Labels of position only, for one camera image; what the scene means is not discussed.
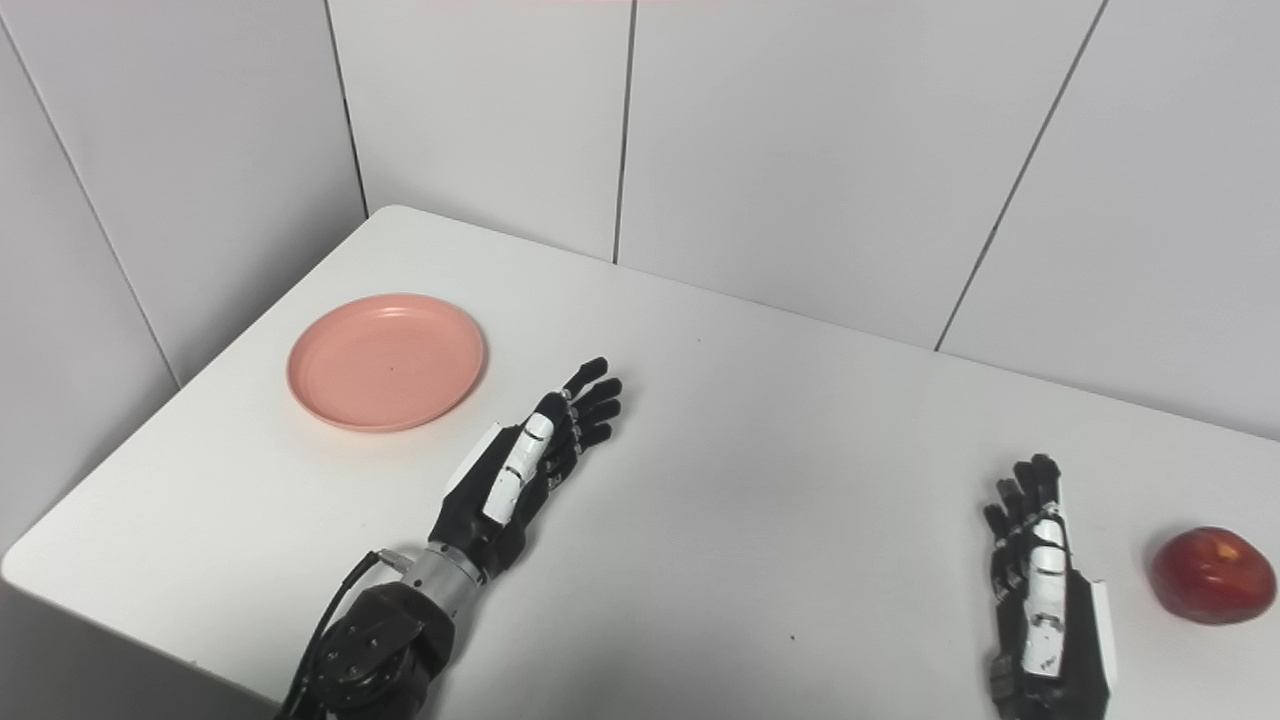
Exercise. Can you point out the red apple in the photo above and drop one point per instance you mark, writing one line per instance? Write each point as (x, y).
(1210, 578)

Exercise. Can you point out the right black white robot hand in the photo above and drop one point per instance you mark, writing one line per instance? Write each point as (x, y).
(1050, 630)

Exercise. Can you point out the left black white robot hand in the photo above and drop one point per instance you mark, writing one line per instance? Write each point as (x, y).
(480, 505)

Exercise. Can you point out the pink round plate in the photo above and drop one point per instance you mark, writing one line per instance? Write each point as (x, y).
(385, 362)

